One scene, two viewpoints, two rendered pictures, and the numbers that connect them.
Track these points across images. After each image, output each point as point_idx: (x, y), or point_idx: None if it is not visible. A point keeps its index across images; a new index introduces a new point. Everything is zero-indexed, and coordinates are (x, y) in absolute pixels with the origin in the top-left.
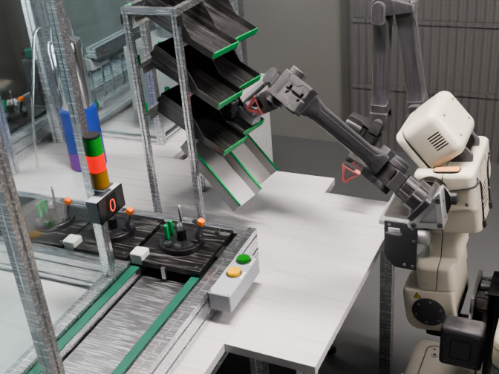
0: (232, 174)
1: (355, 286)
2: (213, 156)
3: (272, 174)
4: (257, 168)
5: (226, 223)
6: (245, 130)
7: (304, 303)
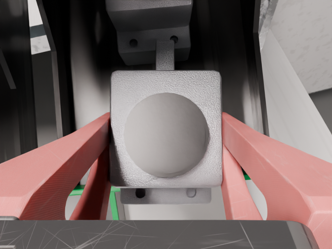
0: (77, 202)
1: None
2: (47, 125)
3: (325, 158)
4: (198, 208)
5: (108, 206)
6: (82, 189)
7: None
